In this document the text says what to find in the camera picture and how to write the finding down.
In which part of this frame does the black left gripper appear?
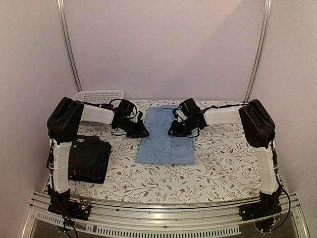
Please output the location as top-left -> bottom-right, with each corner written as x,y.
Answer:
117,119 -> 149,138

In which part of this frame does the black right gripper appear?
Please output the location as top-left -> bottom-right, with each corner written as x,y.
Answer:
168,117 -> 195,136

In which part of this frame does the light blue long sleeve shirt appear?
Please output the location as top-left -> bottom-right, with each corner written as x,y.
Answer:
135,105 -> 195,165

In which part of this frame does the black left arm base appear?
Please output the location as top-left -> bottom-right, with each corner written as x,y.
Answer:
48,190 -> 91,221

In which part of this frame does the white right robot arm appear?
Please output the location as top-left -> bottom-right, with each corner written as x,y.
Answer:
168,98 -> 279,195

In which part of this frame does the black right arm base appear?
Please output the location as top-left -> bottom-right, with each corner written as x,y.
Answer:
239,189 -> 282,233

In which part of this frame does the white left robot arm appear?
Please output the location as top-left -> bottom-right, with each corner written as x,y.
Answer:
47,97 -> 149,194

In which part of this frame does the white plastic laundry basket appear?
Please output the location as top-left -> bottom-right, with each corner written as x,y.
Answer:
72,90 -> 124,126

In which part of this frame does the black pinstriped folded shirt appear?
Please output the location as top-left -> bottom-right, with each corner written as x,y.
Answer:
68,135 -> 111,178

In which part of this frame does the dark blue folded shirt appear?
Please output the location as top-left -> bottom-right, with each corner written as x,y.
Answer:
68,159 -> 108,184

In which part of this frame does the floral patterned table cloth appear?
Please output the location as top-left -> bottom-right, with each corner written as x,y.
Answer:
67,122 -> 261,204

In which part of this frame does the perforated metal front panel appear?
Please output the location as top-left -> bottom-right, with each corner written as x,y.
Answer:
34,211 -> 242,237

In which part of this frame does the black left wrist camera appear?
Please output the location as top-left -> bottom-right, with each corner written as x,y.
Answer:
117,99 -> 137,119

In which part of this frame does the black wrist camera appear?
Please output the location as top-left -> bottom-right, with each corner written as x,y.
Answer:
117,99 -> 137,119
179,98 -> 201,118

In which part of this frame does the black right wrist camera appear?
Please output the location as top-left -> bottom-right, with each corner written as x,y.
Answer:
179,98 -> 201,118

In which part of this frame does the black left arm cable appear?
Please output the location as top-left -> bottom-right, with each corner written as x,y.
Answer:
108,98 -> 144,137

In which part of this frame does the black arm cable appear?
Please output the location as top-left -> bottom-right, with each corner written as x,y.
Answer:
108,98 -> 144,137
272,143 -> 292,231

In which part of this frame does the aluminium front rail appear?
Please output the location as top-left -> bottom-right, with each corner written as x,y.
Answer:
25,192 -> 302,230

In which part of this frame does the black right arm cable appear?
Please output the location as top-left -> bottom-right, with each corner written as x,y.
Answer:
272,143 -> 292,231

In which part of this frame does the left aluminium frame post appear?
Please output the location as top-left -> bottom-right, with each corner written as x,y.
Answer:
56,0 -> 82,92

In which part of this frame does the aluminium frame post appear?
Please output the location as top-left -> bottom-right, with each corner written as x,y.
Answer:
56,0 -> 82,92
243,0 -> 272,103

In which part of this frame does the right aluminium frame post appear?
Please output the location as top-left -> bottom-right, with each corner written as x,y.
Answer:
243,0 -> 272,103

